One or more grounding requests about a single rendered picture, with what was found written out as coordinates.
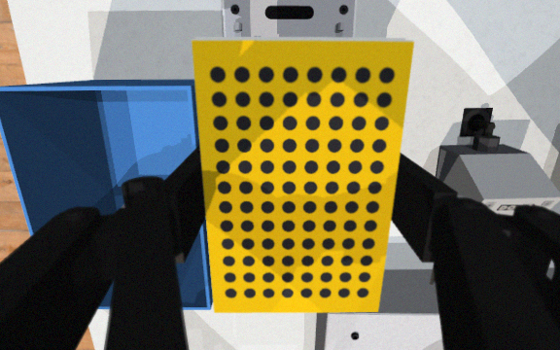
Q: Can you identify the yellow rack with grid of holes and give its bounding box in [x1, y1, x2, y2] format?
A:
[192, 37, 414, 313]

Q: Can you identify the blue bin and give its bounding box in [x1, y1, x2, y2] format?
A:
[0, 80, 213, 310]

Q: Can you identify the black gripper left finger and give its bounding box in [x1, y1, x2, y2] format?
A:
[0, 146, 206, 350]

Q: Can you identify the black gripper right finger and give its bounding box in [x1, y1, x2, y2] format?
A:
[391, 153, 560, 350]

